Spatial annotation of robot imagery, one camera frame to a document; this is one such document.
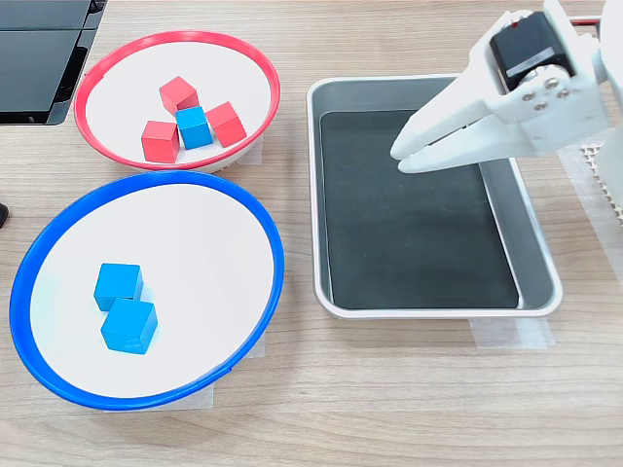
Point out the blue cube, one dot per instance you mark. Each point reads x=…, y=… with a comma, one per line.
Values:
x=129, y=326
x=117, y=284
x=194, y=129

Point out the black tray mat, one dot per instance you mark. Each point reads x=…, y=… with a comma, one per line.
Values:
x=414, y=243

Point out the steel tray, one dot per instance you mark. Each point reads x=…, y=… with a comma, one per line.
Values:
x=535, y=272

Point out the clear tape strip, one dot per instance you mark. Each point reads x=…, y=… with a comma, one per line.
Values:
x=511, y=333

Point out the red cube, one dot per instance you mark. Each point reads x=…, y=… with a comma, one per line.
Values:
x=177, y=92
x=159, y=142
x=228, y=124

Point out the red-rimmed white plate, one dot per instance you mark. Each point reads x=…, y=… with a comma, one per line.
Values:
x=219, y=63

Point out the blue-rimmed white plate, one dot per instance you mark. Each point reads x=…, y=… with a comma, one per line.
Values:
x=194, y=233

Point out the black flat device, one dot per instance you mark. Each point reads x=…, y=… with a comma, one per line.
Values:
x=34, y=63

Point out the small black object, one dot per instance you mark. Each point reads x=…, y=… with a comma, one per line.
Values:
x=3, y=216

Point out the pale perforated base plate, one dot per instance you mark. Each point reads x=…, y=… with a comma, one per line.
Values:
x=596, y=170

